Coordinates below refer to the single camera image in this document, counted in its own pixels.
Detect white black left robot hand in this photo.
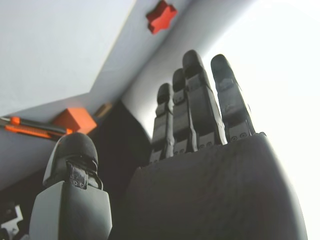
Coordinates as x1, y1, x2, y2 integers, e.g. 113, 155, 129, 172
29, 49, 308, 240

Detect orange and black tool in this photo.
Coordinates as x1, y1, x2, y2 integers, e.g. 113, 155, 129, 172
0, 116, 73, 140

